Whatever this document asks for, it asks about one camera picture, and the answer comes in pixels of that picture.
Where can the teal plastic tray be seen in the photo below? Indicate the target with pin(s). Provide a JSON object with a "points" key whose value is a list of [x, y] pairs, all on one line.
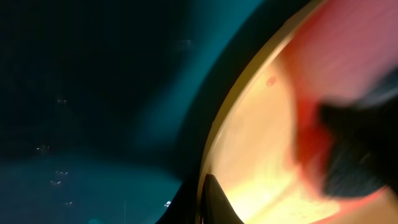
{"points": [[106, 104]]}

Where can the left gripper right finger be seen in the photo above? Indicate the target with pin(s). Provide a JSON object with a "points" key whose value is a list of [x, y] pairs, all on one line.
{"points": [[215, 207]]}

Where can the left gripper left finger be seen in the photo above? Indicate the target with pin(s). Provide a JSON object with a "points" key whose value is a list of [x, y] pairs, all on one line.
{"points": [[182, 209]]}

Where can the yellow-green plate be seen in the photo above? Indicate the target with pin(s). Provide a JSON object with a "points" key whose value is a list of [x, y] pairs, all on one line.
{"points": [[252, 143]]}

